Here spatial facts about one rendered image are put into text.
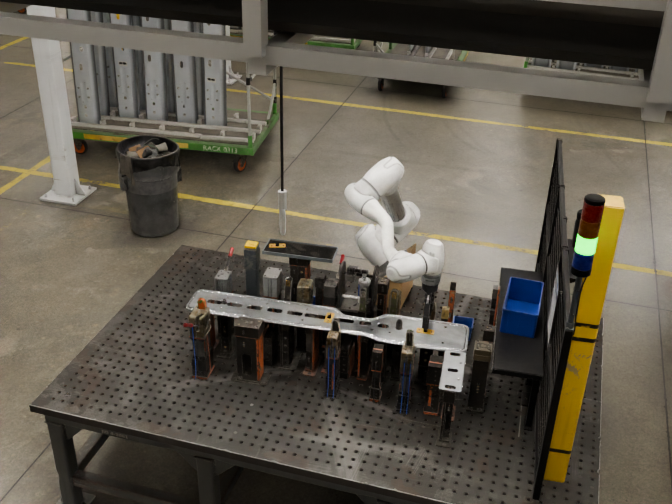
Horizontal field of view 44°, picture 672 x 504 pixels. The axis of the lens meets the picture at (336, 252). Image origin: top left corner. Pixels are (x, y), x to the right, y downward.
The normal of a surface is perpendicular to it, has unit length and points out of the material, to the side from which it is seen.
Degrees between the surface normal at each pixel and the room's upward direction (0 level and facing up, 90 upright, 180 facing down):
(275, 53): 90
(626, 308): 0
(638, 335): 0
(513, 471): 0
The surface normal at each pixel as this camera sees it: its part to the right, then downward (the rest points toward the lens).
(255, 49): -0.29, 0.47
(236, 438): 0.03, -0.87
